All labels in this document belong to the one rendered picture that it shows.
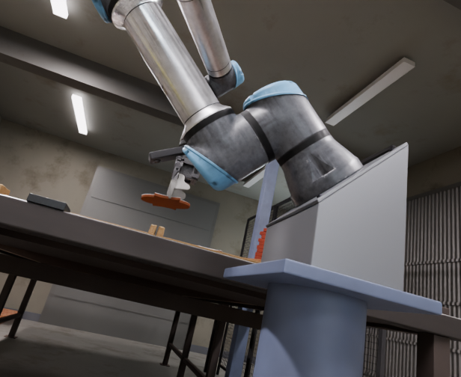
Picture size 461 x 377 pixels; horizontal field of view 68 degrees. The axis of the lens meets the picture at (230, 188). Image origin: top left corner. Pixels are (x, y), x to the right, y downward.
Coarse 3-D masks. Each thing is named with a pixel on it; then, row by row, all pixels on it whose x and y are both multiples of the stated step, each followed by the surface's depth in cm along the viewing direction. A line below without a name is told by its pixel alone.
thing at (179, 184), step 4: (180, 176) 101; (172, 180) 98; (180, 180) 100; (172, 184) 98; (176, 184) 99; (180, 184) 99; (184, 184) 100; (168, 188) 97; (172, 188) 97; (176, 188) 98; (180, 188) 98; (184, 188) 99; (188, 188) 99; (168, 192) 97; (172, 192) 97; (168, 196) 97
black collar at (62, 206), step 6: (30, 198) 72; (36, 198) 72; (42, 198) 72; (48, 198) 73; (42, 204) 72; (48, 204) 72; (54, 204) 73; (60, 204) 73; (66, 204) 74; (66, 210) 76
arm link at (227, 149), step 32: (96, 0) 66; (128, 0) 64; (160, 0) 69; (128, 32) 68; (160, 32) 65; (160, 64) 65; (192, 64) 66; (192, 96) 65; (192, 128) 64; (224, 128) 63; (192, 160) 63; (224, 160) 63; (256, 160) 65
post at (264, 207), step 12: (276, 168) 323; (264, 180) 321; (264, 192) 312; (264, 204) 309; (264, 216) 306; (252, 240) 302; (252, 252) 293; (240, 336) 271; (240, 348) 269; (228, 360) 270; (240, 360) 266; (228, 372) 263; (240, 372) 264
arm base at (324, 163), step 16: (304, 144) 62; (320, 144) 62; (336, 144) 63; (288, 160) 64; (304, 160) 62; (320, 160) 61; (336, 160) 61; (352, 160) 62; (288, 176) 66; (304, 176) 62; (320, 176) 62; (336, 176) 60; (304, 192) 62; (320, 192) 60
